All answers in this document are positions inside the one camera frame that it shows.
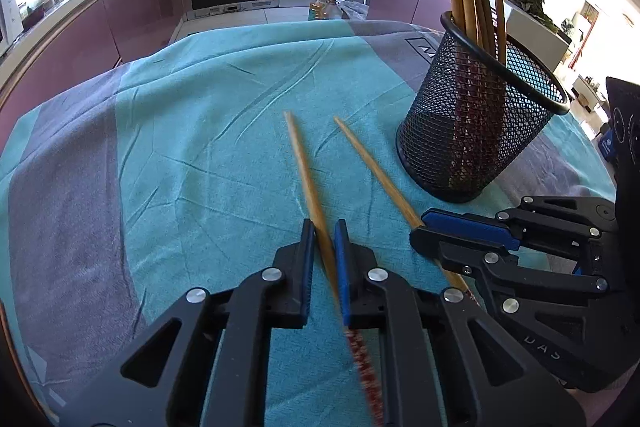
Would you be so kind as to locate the clear plastic bag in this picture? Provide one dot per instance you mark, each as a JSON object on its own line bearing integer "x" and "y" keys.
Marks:
{"x": 355, "y": 9}

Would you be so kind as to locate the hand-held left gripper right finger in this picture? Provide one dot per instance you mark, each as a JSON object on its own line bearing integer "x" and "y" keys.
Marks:
{"x": 341, "y": 272}

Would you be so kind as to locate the teal grey printed tablecloth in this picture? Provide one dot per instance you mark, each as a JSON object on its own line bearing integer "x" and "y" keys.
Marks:
{"x": 175, "y": 157}

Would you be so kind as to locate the red-tipped wooden chopstick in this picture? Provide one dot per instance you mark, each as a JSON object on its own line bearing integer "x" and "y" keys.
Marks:
{"x": 380, "y": 177}
{"x": 310, "y": 187}

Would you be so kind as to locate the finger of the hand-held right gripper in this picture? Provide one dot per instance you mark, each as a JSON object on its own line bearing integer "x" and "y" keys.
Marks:
{"x": 450, "y": 249}
{"x": 465, "y": 227}

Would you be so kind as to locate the yellow cooking oil bottle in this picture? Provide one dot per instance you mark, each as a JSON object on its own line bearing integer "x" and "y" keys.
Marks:
{"x": 316, "y": 11}

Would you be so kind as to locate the person's right forearm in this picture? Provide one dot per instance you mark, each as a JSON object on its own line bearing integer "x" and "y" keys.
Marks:
{"x": 615, "y": 407}

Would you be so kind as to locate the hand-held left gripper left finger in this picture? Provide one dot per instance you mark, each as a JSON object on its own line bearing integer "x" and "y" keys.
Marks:
{"x": 307, "y": 267}

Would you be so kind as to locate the black mesh utensil holder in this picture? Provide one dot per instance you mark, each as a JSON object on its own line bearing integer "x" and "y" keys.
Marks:
{"x": 450, "y": 147}

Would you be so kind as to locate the purple base cabinets long run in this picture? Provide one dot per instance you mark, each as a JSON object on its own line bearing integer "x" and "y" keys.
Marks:
{"x": 135, "y": 7}

